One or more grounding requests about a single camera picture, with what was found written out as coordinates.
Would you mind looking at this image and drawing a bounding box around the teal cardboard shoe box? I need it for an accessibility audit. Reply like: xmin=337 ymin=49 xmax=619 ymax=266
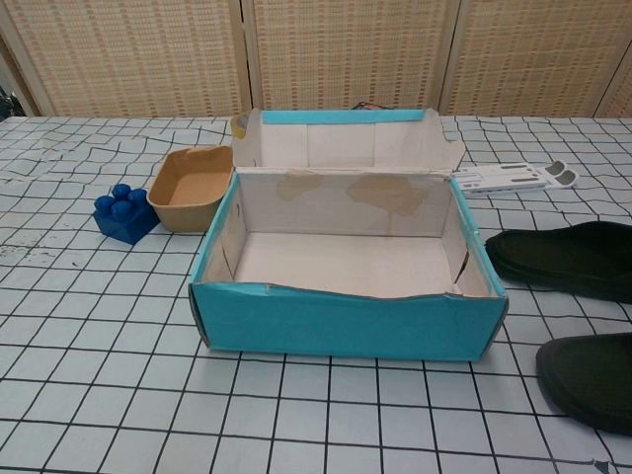
xmin=188 ymin=107 xmax=509 ymax=364

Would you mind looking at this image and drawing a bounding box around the black slipper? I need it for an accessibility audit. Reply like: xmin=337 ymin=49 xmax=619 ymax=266
xmin=535 ymin=332 xmax=632 ymax=435
xmin=485 ymin=220 xmax=632 ymax=303

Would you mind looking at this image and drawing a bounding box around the yellowish packing tape roll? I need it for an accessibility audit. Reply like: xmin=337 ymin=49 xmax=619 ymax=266
xmin=230 ymin=114 xmax=251 ymax=145

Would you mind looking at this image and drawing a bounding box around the blue toy building block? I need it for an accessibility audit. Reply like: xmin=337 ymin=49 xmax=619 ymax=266
xmin=92 ymin=183 xmax=162 ymax=247

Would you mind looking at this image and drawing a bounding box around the bamboo folding screen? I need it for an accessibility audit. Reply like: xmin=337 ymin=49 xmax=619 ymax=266
xmin=0 ymin=0 xmax=632 ymax=119

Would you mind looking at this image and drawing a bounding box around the brown paper tray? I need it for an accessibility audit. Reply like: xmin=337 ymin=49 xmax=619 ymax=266
xmin=146 ymin=145 xmax=234 ymax=233

